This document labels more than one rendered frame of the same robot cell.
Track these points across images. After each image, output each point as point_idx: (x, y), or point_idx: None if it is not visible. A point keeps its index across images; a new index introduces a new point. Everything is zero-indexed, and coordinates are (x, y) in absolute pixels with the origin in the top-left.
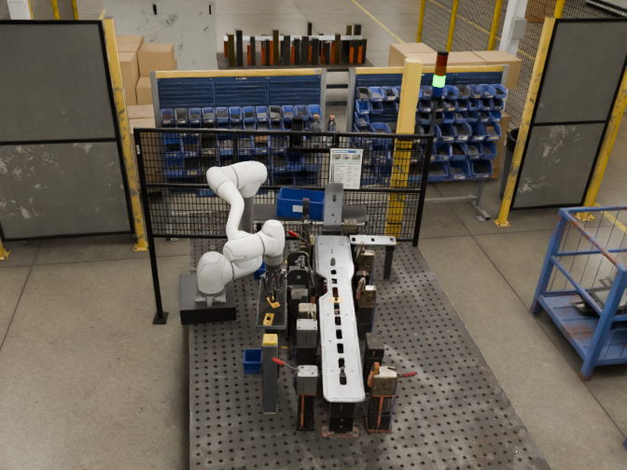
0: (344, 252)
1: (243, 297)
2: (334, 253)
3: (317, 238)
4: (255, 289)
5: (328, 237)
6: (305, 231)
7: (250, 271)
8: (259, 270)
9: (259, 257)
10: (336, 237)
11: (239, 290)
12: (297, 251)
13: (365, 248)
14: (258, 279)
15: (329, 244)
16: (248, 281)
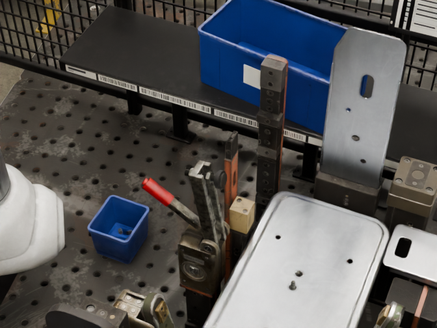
0: (339, 300)
1: (28, 309)
2: (300, 293)
3: (280, 205)
4: (75, 291)
5: (320, 211)
6: (195, 202)
7: (8, 271)
8: (105, 238)
9: (44, 236)
10: (346, 219)
11: (32, 279)
12: (79, 310)
13: (429, 299)
14: (106, 256)
15: (305, 247)
16: (77, 252)
